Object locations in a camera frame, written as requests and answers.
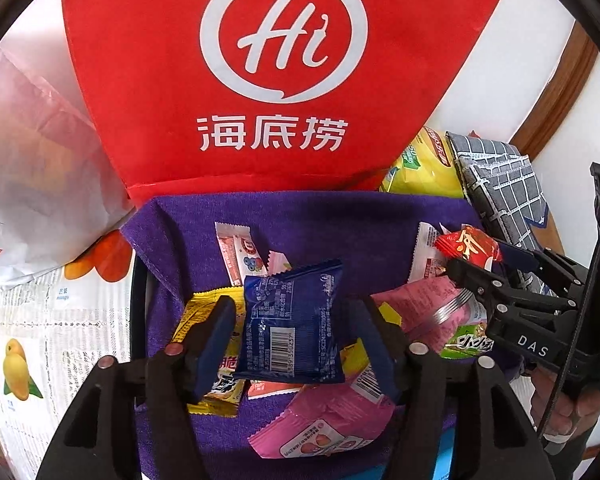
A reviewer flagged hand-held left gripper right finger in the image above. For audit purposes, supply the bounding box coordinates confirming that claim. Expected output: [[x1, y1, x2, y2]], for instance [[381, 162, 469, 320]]
[[349, 297, 551, 480]]

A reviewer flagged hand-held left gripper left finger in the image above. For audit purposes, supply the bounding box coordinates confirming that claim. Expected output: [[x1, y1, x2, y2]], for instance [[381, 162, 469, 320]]
[[35, 295, 237, 480]]

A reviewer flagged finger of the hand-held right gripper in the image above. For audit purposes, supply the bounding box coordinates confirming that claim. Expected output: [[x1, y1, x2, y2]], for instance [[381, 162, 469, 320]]
[[490, 239, 590, 293], [446, 258, 578, 322]]

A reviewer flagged yellow-green snack packet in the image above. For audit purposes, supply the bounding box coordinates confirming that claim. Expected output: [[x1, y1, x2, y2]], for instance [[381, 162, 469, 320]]
[[340, 302, 406, 383]]

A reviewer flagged red snack packet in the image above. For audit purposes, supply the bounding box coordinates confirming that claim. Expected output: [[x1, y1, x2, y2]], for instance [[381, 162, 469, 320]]
[[434, 227, 503, 268]]

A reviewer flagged yellow snack packet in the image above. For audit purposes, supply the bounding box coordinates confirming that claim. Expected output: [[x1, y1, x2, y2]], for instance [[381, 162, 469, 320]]
[[172, 287, 248, 418]]

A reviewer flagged small white candy packet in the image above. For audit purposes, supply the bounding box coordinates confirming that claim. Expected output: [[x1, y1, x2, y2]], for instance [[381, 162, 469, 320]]
[[409, 221, 453, 285]]

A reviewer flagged green snack packet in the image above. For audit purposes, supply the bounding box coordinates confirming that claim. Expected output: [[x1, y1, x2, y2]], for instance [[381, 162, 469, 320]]
[[437, 322, 496, 361]]

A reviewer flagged orange-red snack packet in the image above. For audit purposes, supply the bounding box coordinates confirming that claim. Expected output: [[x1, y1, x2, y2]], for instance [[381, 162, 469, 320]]
[[247, 381, 303, 400]]

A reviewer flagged blue snack packet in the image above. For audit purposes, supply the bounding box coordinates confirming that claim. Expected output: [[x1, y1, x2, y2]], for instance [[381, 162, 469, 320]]
[[232, 259, 347, 386]]

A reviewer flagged pink cartoon snack packet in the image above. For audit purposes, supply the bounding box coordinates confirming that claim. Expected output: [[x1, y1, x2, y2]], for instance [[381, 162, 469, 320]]
[[247, 367, 398, 461]]

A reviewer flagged person's right hand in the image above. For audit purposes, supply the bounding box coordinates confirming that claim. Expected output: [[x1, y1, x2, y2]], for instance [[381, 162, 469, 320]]
[[530, 360, 600, 456]]

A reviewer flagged grey checked cloth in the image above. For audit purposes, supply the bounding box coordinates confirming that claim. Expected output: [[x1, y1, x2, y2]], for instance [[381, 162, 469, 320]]
[[445, 131, 563, 296]]

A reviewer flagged yellow snack bag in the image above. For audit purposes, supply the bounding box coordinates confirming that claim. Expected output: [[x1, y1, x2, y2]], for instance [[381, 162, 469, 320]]
[[378, 127, 468, 200]]

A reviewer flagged purple towel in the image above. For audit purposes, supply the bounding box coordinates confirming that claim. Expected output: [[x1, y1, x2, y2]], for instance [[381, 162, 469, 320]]
[[120, 191, 523, 480]]

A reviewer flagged white plastic shopping bag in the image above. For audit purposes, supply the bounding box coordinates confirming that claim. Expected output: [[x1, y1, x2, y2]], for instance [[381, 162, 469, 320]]
[[0, 47, 136, 286]]

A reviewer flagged red paper bag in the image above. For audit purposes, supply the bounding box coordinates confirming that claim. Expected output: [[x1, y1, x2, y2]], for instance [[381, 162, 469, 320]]
[[60, 0, 518, 208]]

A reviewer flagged brown wooden door frame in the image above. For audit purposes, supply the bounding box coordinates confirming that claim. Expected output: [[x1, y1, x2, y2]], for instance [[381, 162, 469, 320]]
[[510, 22, 600, 161]]

